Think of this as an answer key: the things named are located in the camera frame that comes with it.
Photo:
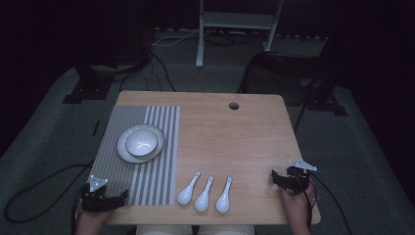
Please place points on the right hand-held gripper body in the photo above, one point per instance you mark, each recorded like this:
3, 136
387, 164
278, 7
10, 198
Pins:
297, 181

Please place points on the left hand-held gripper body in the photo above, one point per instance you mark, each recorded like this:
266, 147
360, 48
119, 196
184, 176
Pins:
94, 199

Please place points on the person's left hand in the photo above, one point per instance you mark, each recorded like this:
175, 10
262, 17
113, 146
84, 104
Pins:
92, 219

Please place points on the person's right hand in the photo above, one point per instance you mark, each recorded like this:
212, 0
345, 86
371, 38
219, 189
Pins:
298, 205

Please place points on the grey striped placemat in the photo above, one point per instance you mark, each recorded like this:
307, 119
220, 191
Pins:
153, 182

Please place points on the white plate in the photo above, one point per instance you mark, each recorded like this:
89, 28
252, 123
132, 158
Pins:
123, 153

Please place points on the white ceramic spoon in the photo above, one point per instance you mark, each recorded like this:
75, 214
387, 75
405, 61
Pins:
186, 194
203, 201
223, 201

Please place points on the black stand base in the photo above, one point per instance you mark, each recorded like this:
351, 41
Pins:
326, 104
88, 86

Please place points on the black chair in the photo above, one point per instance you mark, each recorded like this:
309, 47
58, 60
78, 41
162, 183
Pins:
280, 65

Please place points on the white metal stand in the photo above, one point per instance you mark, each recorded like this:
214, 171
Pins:
236, 19

